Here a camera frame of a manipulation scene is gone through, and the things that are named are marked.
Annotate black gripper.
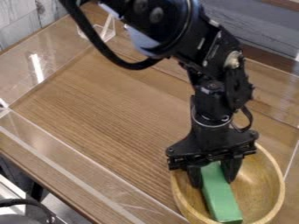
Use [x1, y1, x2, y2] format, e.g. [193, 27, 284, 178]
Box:
[165, 116, 258, 188]

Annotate green rectangular block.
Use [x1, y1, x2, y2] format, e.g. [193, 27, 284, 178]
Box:
[200, 163, 242, 224]

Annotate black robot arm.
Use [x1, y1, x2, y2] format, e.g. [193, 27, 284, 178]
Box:
[60, 0, 257, 188]

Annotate brown wooden bowl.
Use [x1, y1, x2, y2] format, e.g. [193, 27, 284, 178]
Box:
[170, 146, 285, 224]

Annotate clear acrylic front wall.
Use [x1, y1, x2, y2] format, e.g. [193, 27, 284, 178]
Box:
[0, 108, 188, 224]

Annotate black metal frame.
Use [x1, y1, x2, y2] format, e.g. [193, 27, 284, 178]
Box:
[0, 157, 92, 224]

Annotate black cable loop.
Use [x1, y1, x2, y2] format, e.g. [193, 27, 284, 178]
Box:
[0, 198, 56, 224]

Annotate clear acrylic corner bracket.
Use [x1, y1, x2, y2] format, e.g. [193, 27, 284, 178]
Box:
[85, 11, 116, 42]

